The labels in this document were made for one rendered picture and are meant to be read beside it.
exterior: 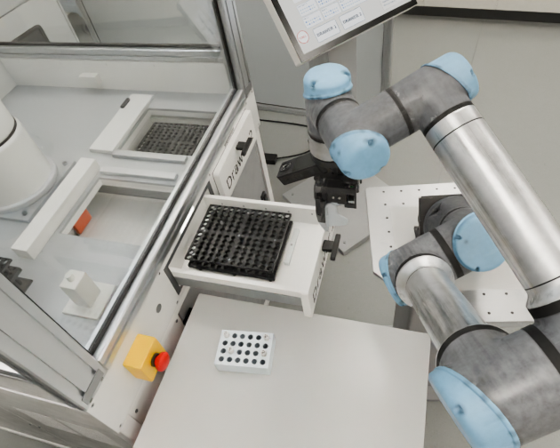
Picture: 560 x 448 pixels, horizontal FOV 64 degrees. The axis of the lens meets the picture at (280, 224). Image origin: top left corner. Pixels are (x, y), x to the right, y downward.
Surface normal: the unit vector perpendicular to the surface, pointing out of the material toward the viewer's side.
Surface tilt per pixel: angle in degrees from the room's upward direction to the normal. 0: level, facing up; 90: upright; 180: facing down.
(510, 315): 0
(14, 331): 90
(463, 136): 35
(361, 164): 90
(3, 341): 90
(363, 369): 0
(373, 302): 0
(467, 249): 45
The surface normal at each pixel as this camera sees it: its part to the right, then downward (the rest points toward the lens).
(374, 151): 0.28, 0.71
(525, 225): -0.38, -0.08
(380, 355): -0.14, -0.64
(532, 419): -0.09, 0.20
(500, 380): -0.45, -0.52
